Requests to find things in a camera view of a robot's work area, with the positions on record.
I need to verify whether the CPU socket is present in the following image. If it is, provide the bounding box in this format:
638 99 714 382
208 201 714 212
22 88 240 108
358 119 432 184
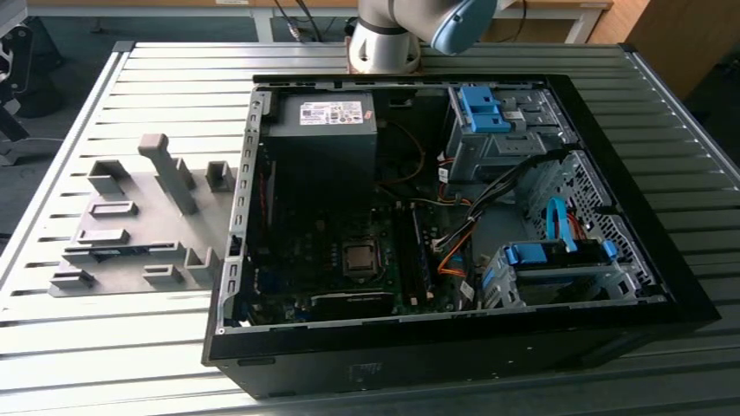
338 236 382 283

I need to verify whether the coloured wires white connector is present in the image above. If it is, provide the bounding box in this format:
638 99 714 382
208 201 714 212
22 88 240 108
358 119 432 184
430 233 470 276

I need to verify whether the wooden cabinet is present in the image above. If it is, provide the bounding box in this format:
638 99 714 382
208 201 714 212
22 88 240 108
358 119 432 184
588 0 740 101

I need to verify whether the thin orange wire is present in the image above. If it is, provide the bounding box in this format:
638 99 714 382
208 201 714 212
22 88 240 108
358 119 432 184
378 120 426 185

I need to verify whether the black open PC case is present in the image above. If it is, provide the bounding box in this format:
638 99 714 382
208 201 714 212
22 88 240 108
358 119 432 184
200 73 722 400

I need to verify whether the grey power supply unit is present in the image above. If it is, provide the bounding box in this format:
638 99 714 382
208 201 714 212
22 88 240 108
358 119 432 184
262 91 380 209

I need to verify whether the green motherboard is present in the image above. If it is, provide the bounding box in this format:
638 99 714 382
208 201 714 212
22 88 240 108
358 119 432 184
248 203 464 324

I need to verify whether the hard disk in blue carrier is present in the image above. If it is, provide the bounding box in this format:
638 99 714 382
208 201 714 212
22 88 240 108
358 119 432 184
501 240 617 268

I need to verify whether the grey metal drive cage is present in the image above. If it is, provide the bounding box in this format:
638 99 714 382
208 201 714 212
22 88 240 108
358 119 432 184
444 86 578 183

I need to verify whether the black graphics card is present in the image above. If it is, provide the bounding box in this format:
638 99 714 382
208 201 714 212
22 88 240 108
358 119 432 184
309 289 397 320

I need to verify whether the silver CPU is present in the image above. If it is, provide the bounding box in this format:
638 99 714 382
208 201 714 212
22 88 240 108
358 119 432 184
345 246 374 270

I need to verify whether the black dangling cable with plug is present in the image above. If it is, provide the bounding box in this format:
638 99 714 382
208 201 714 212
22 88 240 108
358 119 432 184
270 0 322 43

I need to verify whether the grey metal disk bay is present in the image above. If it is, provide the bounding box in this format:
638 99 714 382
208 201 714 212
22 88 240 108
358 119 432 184
477 255 646 309

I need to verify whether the blue flat data wire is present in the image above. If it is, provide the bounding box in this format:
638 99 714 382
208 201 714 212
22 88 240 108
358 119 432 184
545 197 578 255

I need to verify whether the white-legged wooden desk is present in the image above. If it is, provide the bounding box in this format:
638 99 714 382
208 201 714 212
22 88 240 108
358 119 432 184
21 0 613 44

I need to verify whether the grey parts rack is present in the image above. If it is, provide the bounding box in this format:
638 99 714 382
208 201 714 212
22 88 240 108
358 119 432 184
48 133 240 300

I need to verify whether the blue plastic drive latch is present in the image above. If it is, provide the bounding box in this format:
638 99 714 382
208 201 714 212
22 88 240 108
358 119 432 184
458 86 513 134

